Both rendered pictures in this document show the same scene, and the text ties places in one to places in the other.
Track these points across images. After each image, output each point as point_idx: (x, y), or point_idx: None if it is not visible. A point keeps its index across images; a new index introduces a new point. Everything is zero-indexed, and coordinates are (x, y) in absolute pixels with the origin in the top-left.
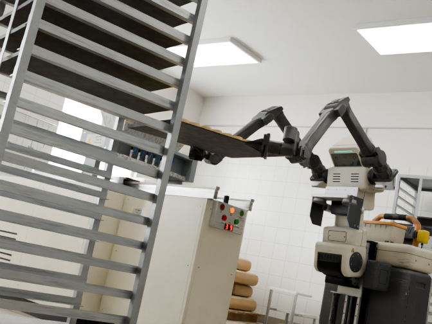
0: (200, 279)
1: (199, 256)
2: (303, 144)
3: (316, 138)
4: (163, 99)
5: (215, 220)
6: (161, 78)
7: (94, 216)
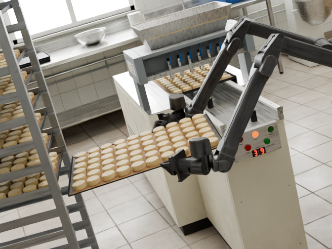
0: (249, 210)
1: (237, 192)
2: (220, 147)
3: (240, 127)
4: (37, 192)
5: (236, 156)
6: (22, 176)
7: (88, 242)
